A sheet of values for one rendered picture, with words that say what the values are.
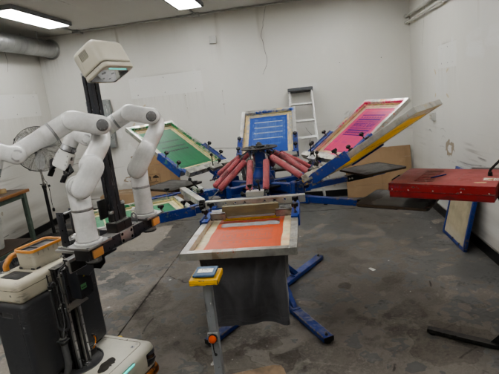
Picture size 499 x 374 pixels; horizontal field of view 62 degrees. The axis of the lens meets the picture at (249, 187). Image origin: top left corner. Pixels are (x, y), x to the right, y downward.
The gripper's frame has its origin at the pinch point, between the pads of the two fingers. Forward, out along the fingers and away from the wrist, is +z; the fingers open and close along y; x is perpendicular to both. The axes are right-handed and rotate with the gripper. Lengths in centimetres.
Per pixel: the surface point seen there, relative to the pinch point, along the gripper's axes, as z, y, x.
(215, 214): -9, -63, -68
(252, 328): 67, -99, -136
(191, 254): 7, -82, -15
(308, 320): 43, -134, -141
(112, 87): -80, 317, -373
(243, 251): -6, -104, -20
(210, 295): 16, -103, -4
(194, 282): 12, -96, 4
